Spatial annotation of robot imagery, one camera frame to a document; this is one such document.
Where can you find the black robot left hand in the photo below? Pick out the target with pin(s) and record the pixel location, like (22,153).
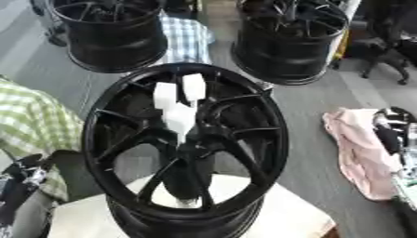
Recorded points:
(16,192)

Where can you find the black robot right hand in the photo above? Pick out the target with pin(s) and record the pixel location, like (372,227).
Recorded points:
(388,136)

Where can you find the black wheel rim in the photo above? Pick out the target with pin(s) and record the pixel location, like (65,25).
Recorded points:
(116,46)
(282,59)

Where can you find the black spoked wheel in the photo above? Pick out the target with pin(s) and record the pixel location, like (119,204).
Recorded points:
(255,148)

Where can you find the white pin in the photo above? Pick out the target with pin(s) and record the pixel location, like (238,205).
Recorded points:
(194,86)
(179,119)
(164,94)

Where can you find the pink cloth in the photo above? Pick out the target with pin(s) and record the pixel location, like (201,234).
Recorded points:
(358,155)

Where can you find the person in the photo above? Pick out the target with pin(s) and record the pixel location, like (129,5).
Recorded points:
(32,124)

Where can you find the black office chair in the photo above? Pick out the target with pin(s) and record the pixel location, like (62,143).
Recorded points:
(385,46)

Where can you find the blue white checked cloth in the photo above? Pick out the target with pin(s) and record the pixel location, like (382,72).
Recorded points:
(184,40)

